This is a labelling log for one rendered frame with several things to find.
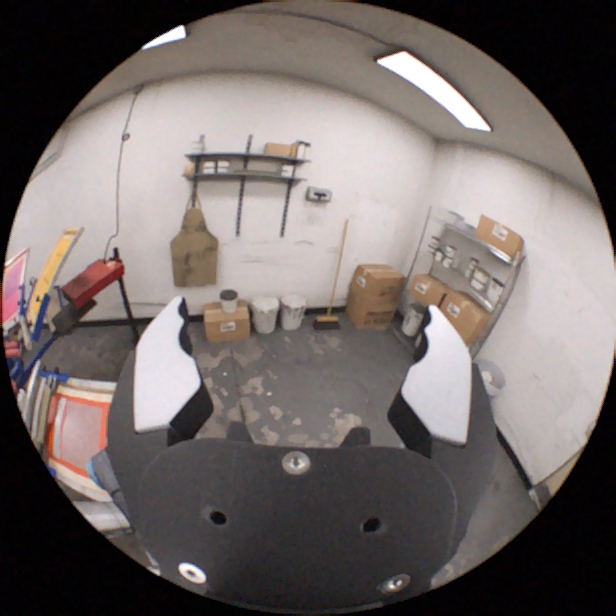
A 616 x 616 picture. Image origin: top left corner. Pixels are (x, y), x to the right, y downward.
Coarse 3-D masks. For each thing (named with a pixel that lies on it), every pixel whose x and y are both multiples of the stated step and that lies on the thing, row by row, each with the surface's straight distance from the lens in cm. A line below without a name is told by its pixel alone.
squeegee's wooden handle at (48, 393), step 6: (48, 390) 130; (48, 396) 129; (42, 402) 134; (48, 402) 129; (42, 408) 133; (48, 408) 130; (42, 414) 133; (48, 414) 131; (42, 420) 133; (42, 426) 133; (42, 432) 133; (42, 438) 133
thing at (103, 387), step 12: (60, 384) 140; (72, 384) 128; (84, 384) 121; (96, 384) 116; (108, 384) 111; (36, 408) 148; (36, 420) 145; (36, 444) 144; (72, 480) 111; (84, 492) 105; (96, 492) 99
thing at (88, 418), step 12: (60, 396) 137; (72, 396) 129; (72, 408) 125; (84, 408) 118; (96, 408) 113; (108, 408) 109; (48, 420) 139; (72, 420) 121; (84, 420) 115; (96, 420) 110; (72, 432) 119; (84, 432) 113; (96, 432) 108
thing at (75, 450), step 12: (48, 432) 136; (60, 432) 127; (48, 444) 135; (60, 444) 125; (72, 444) 117; (84, 444) 111; (96, 444) 106; (60, 456) 124; (72, 456) 116; (84, 456) 110; (72, 468) 116; (84, 468) 109
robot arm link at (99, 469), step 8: (104, 448) 56; (96, 456) 56; (104, 456) 54; (88, 464) 58; (96, 464) 56; (104, 464) 54; (88, 472) 57; (96, 472) 56; (104, 472) 54; (112, 472) 54; (96, 480) 57; (104, 480) 54; (112, 480) 53; (104, 488) 58; (112, 488) 52
